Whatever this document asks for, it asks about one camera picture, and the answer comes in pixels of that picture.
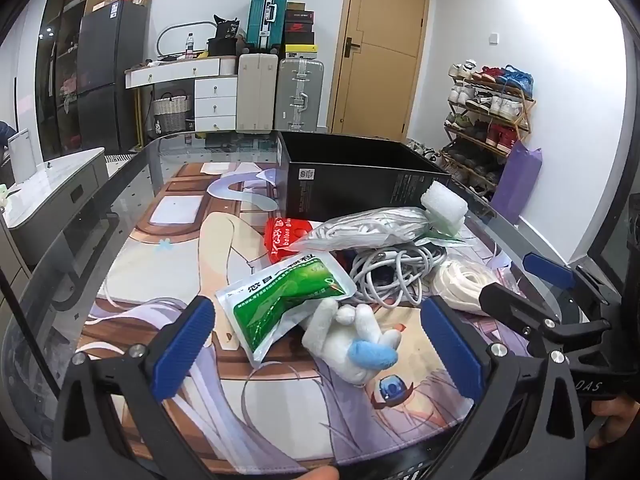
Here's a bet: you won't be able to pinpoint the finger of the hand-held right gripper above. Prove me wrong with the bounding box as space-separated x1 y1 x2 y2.
522 252 626 312
479 284 615 358

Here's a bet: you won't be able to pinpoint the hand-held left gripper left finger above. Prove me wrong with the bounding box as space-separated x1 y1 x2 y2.
52 296 217 480

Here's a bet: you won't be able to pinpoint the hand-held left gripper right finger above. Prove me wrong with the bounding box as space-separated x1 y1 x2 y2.
420 295 588 480

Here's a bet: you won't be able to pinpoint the green medicine packet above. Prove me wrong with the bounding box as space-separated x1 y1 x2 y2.
215 251 357 367

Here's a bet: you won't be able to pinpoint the white plush toy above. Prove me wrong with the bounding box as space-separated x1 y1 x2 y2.
301 300 401 386

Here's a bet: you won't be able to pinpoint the clear bag of white cords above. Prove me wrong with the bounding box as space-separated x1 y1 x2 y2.
290 206 436 252

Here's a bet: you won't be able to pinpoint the black cardboard box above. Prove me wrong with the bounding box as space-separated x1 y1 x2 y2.
276 131 451 223

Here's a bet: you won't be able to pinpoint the person's right hand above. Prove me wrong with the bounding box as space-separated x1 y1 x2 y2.
590 394 640 445

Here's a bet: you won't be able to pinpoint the person's left hand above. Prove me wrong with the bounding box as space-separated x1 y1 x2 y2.
287 465 343 480

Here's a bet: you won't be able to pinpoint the white coiled tube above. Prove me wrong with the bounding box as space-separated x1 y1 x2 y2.
431 255 506 317

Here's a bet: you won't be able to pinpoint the purple bag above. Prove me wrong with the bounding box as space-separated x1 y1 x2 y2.
492 141 543 224

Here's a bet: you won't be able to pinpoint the printed desk mat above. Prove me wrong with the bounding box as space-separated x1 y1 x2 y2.
30 160 586 466

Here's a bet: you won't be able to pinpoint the white foam block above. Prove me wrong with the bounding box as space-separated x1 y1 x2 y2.
420 183 468 232

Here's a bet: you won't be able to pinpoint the wooden shoe rack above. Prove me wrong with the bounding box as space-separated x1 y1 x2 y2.
440 62 536 202

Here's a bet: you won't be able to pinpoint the red packet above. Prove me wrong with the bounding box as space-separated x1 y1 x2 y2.
263 217 321 265

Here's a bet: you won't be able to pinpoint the rows of shoes on rack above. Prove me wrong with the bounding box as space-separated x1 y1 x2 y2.
442 60 535 198

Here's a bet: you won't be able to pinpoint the grey sideboard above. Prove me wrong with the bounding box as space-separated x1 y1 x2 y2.
0 147 111 271

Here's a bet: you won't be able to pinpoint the wicker basket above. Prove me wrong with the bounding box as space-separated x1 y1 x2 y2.
152 92 193 134

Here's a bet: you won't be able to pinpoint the white dresser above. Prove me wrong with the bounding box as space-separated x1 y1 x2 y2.
125 57 238 133

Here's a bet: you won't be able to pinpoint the beige suitcase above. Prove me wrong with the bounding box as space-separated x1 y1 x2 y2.
236 52 279 133

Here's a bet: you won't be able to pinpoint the wooden door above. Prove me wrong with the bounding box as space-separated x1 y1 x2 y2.
327 0 432 141

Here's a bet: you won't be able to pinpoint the silver suitcase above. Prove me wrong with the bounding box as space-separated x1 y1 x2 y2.
274 57 325 133

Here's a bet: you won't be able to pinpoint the dark grey refrigerator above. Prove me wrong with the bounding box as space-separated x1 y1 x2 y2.
77 0 151 153

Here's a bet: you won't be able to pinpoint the black bag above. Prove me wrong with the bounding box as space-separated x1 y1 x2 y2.
207 15 242 58

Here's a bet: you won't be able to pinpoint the dark glass cabinet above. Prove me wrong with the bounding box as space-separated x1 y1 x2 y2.
37 0 111 161

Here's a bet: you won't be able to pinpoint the teal suitcase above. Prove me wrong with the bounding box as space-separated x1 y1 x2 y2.
246 0 290 56

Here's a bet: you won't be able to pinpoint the black shoe box red logo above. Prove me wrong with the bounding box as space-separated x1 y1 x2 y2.
285 11 316 35

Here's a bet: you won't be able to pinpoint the white cable bundle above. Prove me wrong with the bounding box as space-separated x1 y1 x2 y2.
345 242 446 308

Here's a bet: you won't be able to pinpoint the oval metal frame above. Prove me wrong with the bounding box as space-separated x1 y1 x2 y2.
156 21 231 58

